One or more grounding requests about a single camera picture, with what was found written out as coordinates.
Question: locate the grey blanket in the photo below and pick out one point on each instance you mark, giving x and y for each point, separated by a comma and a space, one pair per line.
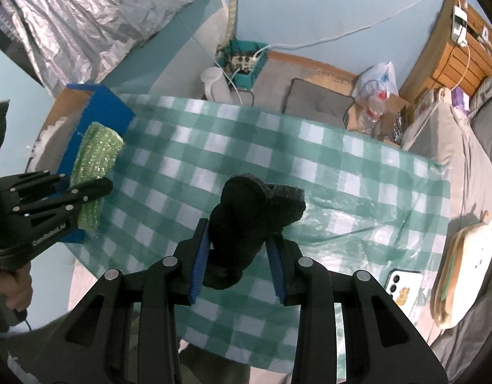
489, 136

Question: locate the clear plastic bottle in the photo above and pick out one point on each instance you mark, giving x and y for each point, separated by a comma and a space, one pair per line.
373, 108

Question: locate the beige bedding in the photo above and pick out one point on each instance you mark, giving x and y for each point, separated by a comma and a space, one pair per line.
441, 144

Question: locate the person's olive trousers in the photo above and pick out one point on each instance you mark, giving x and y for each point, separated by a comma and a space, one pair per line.
206, 368

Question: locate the wooden headboard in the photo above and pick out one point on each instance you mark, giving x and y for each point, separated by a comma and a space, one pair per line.
437, 68

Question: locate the green white checked tablecloth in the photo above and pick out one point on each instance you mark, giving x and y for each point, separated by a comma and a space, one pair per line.
329, 160

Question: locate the teal plastic crate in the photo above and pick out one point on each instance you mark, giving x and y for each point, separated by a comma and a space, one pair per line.
250, 78

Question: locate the silver foil curtain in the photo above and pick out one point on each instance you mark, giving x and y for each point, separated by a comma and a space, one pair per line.
90, 16

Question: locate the white plastic bag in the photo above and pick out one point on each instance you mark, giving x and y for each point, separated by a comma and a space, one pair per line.
379, 78

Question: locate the blue-edged cardboard box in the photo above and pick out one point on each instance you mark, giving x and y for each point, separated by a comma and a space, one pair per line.
106, 108

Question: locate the white power strip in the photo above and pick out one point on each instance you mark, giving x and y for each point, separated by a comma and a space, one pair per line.
244, 62

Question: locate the black knit sock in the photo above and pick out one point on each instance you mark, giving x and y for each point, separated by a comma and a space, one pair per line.
250, 212

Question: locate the white mesh bath loofah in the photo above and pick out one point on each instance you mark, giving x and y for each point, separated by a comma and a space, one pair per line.
50, 136

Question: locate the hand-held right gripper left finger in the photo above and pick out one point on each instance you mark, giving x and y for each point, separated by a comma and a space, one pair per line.
200, 256

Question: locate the green glittery scrub sponge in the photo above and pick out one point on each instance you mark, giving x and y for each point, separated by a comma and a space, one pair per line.
96, 152

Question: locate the white smartphone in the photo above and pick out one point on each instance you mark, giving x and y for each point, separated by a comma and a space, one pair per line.
403, 284

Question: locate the brown cardboard box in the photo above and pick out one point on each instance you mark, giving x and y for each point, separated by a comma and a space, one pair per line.
393, 106

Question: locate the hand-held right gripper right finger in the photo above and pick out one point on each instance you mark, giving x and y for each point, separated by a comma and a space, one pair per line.
276, 268

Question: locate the flat cardboard sheet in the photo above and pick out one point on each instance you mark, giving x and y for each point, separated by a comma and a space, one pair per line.
329, 82

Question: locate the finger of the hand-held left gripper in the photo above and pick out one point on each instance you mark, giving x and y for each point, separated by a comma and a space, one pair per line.
86, 190
34, 180

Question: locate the sandwich plush toy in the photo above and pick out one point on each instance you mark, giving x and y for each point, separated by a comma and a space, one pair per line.
469, 264

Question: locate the purple small box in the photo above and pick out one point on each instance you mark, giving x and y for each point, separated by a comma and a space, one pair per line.
459, 98

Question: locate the grey floor cushion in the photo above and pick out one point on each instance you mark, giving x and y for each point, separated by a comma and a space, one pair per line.
313, 100

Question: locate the person's left hand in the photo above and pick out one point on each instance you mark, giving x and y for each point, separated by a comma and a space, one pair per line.
18, 288

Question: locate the white cylindrical humidifier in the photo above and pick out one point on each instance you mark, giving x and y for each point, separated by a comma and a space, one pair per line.
214, 84

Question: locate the white charger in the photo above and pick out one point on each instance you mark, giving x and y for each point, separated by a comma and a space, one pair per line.
458, 20

